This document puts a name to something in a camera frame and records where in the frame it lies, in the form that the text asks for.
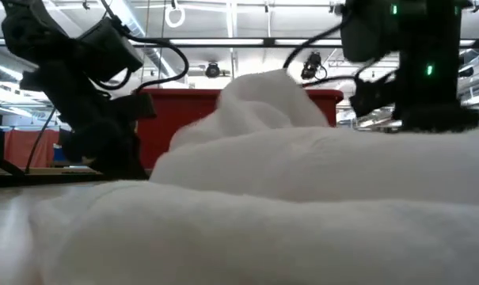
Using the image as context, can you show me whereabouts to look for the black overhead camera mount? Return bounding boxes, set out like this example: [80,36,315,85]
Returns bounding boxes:
[300,51,328,81]

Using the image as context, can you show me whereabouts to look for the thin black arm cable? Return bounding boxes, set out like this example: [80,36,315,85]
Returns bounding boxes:
[24,105,59,176]

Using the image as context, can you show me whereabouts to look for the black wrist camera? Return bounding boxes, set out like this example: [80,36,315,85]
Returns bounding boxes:
[75,17,145,83]
[348,73,402,119]

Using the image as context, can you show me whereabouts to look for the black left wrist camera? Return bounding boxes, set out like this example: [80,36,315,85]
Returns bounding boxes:
[75,17,145,83]

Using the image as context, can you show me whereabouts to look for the red plastic bin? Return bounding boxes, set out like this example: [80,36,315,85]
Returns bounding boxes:
[137,88,345,171]

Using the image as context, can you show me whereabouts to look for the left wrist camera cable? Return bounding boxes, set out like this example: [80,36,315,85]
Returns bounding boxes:
[100,0,191,95]

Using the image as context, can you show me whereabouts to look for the round black ceiling camera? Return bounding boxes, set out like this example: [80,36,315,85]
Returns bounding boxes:
[204,62,222,79]

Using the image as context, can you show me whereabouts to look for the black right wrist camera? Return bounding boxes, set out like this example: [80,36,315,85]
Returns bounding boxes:
[348,73,402,119]

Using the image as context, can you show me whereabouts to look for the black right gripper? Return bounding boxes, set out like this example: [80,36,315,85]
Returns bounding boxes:
[391,101,479,134]

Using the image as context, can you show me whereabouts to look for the white button-up shirt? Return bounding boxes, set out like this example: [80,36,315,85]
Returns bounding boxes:
[27,69,479,285]

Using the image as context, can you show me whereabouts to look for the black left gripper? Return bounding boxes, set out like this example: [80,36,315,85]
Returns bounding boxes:
[58,91,158,181]

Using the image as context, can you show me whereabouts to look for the white hanging ring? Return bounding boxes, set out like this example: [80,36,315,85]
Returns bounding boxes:
[164,2,186,29]

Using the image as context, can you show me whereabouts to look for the black table edge strip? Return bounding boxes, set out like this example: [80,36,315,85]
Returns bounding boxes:
[0,173,109,188]

